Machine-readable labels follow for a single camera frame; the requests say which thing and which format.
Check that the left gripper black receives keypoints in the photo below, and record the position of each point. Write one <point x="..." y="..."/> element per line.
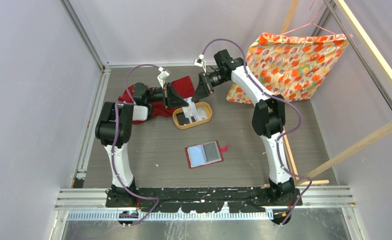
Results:
<point x="170" y="98"/>

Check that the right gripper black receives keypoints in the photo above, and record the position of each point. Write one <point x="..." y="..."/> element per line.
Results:
<point x="203" y="89"/>

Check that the white VIP card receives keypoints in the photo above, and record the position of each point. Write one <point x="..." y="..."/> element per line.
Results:
<point x="201" y="114"/>

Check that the yellow oval tray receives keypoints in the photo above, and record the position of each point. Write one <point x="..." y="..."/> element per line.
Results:
<point x="198" y="104"/>

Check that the red card holder wallet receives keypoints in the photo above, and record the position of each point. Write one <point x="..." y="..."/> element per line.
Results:
<point x="205" y="154"/>

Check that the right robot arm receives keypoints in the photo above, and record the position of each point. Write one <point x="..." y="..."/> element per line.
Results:
<point x="268" y="118"/>

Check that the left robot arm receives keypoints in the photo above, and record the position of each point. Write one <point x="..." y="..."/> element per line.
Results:
<point x="114" y="127"/>

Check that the red cloth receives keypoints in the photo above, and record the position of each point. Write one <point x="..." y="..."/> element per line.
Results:
<point x="136" y="93"/>

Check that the floral fabric bag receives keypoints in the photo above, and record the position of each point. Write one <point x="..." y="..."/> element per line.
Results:
<point x="294" y="66"/>

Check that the pink clothes hanger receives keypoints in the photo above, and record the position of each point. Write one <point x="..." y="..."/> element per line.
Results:
<point x="319" y="21"/>

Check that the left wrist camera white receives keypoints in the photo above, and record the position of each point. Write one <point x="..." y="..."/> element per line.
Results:
<point x="163" y="74"/>

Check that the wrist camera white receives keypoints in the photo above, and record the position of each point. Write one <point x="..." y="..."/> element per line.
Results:
<point x="163" y="74"/>
<point x="200" y="62"/>

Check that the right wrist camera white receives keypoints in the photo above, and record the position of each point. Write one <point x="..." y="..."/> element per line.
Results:
<point x="200" y="62"/>

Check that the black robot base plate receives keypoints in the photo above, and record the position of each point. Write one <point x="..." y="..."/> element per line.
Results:
<point x="252" y="199"/>

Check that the aluminium frame rail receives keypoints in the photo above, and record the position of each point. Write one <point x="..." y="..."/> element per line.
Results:
<point x="89" y="203"/>

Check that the wooden frame rack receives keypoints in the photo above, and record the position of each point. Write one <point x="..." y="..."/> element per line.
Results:
<point x="355" y="123"/>

